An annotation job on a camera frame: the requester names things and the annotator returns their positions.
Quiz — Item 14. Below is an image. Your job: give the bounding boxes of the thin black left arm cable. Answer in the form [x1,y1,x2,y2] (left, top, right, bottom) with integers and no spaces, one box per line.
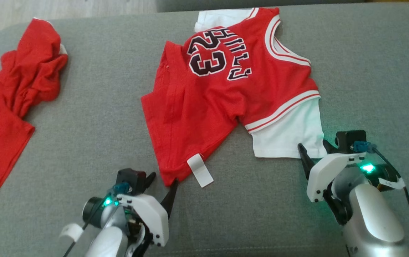
[62,207,95,257]

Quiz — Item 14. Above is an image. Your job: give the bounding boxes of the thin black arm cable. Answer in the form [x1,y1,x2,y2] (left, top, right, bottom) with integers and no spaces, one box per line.
[370,147,409,251]
[62,207,95,257]

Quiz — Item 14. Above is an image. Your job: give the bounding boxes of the long grey sofa seat cushion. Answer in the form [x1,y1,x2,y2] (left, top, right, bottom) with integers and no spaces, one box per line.
[155,0,369,13]

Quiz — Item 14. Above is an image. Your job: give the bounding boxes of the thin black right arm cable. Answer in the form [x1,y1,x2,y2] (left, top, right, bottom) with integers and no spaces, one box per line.
[370,147,409,251]

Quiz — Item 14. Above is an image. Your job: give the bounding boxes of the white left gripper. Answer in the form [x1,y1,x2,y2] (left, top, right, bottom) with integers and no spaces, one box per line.
[116,172,179,247]

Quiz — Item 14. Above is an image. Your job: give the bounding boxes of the red shorts with white stripes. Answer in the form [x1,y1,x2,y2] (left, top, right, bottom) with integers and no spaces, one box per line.
[0,18,68,201]

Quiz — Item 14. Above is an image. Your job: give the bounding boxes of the red basketball jersey white tee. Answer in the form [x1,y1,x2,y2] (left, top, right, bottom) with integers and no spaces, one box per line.
[141,7,328,188]

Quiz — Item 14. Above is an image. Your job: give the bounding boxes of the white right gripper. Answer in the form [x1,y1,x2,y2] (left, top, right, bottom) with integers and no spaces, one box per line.
[298,140,367,203]

